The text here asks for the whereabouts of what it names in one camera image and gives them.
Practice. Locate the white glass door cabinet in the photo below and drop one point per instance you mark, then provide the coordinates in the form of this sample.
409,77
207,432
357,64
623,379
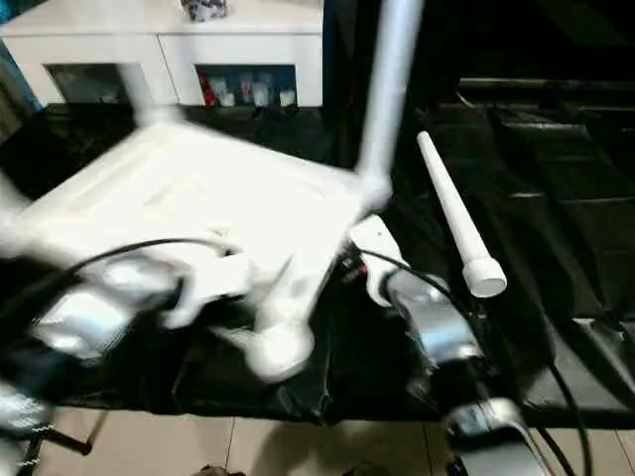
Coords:
99,44

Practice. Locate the dark metal bar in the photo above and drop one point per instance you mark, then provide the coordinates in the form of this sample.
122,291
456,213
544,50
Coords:
546,85

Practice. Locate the red bottle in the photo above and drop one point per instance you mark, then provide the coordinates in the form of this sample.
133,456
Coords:
208,90

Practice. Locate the dark speckled object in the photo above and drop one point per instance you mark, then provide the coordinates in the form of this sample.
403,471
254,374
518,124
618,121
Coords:
206,9

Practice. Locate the small white jar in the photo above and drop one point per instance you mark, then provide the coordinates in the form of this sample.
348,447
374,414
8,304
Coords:
260,93
288,96
228,99

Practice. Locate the black folding stand frame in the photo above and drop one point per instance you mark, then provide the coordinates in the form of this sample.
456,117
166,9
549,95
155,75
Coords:
74,441

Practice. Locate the black mat cover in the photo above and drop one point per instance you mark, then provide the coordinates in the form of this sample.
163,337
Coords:
570,223

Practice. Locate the dark robot waist part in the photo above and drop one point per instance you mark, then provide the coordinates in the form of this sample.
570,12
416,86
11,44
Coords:
367,469
218,470

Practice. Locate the white plastic table top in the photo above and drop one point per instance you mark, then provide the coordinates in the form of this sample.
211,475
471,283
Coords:
198,188

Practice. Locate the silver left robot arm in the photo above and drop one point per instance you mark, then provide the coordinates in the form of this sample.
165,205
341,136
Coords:
89,312

